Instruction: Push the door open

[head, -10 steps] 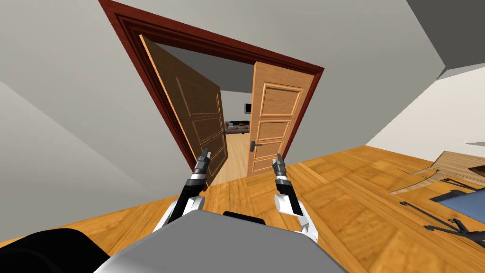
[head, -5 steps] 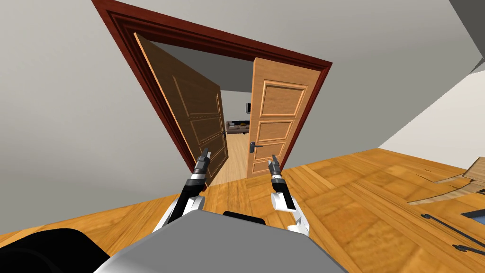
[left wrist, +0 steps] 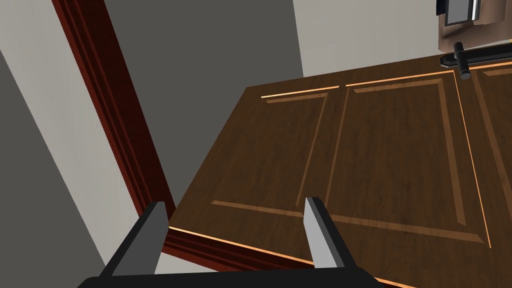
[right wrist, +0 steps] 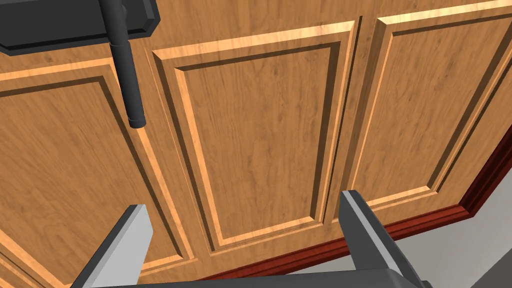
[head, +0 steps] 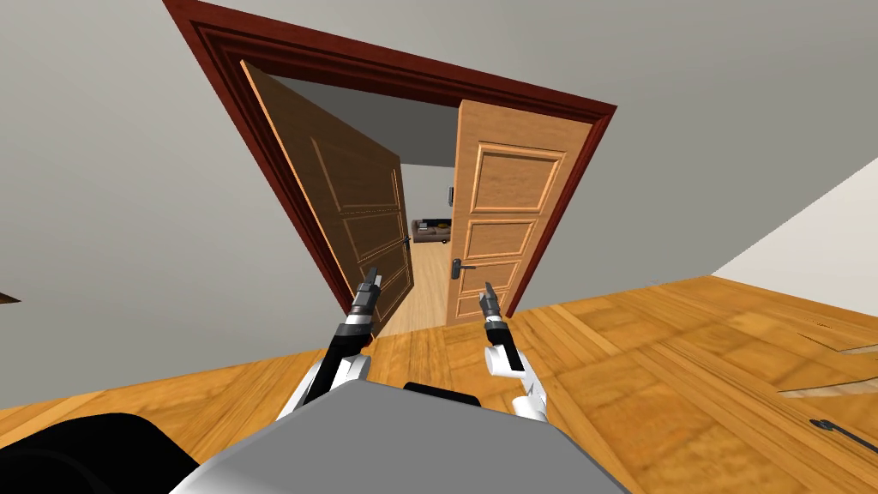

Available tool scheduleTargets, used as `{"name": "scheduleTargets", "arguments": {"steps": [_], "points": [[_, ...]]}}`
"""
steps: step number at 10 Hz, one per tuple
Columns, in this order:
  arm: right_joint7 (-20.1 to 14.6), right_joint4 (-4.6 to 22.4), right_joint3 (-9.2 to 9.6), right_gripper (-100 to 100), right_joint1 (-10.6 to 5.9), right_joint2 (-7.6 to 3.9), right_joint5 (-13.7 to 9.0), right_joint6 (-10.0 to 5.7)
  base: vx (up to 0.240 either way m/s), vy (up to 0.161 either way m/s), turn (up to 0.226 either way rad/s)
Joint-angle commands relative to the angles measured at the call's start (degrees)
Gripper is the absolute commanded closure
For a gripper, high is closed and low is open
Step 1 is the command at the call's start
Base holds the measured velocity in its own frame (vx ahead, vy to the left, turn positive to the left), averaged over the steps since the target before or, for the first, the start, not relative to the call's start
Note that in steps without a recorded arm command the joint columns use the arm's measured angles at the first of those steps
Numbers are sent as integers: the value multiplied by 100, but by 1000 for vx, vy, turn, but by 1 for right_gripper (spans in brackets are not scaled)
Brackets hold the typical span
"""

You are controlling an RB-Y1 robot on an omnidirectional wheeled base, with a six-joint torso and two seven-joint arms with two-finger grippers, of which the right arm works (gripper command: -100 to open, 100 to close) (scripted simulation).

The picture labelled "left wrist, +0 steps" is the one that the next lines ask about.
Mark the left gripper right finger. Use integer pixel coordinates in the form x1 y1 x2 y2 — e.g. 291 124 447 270
303 196 358 269

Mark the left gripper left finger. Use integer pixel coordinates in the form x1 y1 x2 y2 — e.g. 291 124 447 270
98 201 170 277

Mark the brown panelled wooden door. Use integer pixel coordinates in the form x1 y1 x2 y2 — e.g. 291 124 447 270
168 39 512 288

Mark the brown cabinet with dark appliance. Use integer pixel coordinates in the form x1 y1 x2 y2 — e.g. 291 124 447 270
435 0 512 53

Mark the black door handle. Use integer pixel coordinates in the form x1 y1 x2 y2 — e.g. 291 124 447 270
439 41 512 81

